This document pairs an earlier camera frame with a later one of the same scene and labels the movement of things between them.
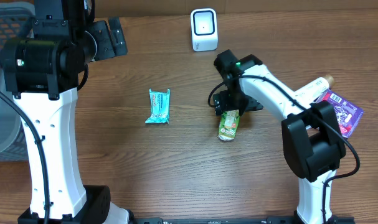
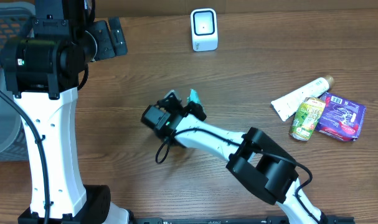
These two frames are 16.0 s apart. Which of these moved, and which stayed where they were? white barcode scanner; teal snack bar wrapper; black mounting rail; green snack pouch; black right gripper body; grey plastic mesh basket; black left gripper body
Moved: black right gripper body; teal snack bar wrapper; green snack pouch
Stayed: white barcode scanner; black left gripper body; black mounting rail; grey plastic mesh basket
